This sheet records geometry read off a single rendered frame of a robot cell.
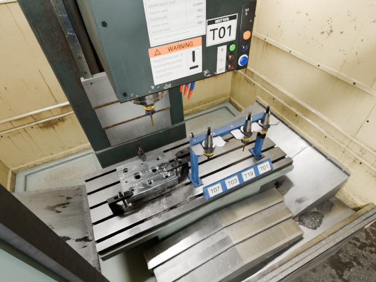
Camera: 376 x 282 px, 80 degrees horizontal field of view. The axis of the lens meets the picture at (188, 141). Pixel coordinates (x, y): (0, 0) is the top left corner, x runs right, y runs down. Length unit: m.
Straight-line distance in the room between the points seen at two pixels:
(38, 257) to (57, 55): 1.18
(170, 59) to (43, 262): 0.56
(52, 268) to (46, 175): 1.92
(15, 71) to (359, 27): 1.86
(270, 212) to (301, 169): 0.37
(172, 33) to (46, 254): 0.55
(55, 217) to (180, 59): 1.32
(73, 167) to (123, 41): 1.60
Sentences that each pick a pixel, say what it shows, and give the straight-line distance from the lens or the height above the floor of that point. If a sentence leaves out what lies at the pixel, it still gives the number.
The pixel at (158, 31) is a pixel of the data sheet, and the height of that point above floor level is 1.80.
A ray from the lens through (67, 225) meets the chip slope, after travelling 1.66.
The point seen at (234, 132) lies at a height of 1.22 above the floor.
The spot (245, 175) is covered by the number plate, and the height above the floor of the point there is 0.94.
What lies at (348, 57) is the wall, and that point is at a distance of 1.43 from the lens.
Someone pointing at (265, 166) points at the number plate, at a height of 0.94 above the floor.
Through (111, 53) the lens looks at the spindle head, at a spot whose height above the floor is 1.77.
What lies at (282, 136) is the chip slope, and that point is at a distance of 1.79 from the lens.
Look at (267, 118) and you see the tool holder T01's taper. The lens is 1.19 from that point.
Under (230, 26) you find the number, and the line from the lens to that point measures 0.73.
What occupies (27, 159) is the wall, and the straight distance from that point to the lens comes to 2.18.
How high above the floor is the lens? 2.00
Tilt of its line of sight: 45 degrees down
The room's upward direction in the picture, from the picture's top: 4 degrees counter-clockwise
